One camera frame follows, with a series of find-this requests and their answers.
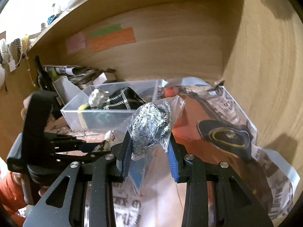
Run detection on white cloth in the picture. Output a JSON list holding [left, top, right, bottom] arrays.
[[88, 89, 109, 108]]

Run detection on black pouch with silver chain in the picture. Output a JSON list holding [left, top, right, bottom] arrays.
[[101, 87, 145, 110]]

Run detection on grey sock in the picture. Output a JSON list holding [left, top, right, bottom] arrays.
[[114, 95, 185, 161]]

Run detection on person's hand orange sleeve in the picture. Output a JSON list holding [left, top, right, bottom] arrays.
[[0, 94, 48, 225]]

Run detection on vintage newspaper print mat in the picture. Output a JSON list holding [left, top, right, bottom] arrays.
[[45, 117, 120, 145]]

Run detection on yellow green sponge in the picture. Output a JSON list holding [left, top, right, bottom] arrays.
[[77, 103, 91, 130]]

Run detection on colourful patterned cloth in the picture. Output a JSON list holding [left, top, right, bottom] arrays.
[[93, 131, 123, 152]]

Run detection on white paper box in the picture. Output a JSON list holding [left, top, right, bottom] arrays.
[[54, 76, 81, 104]]

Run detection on clear plastic storage box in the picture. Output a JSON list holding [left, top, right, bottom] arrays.
[[61, 79, 164, 132]]

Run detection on dark wine bottle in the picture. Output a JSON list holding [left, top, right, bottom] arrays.
[[34, 55, 55, 92]]

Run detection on stack of magazines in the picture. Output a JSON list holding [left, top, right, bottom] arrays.
[[43, 65, 116, 89]]

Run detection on orange car poster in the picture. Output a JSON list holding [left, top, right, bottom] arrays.
[[158, 77, 300, 220]]

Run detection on white fluffy pompom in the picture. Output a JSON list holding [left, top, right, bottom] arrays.
[[0, 65, 6, 88]]

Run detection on pink sticky note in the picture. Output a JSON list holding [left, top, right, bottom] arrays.
[[66, 32, 87, 54]]

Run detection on green sticky note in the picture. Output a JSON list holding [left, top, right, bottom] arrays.
[[90, 24, 122, 38]]

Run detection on orange sticky note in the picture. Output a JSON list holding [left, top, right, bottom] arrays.
[[88, 27, 136, 52]]

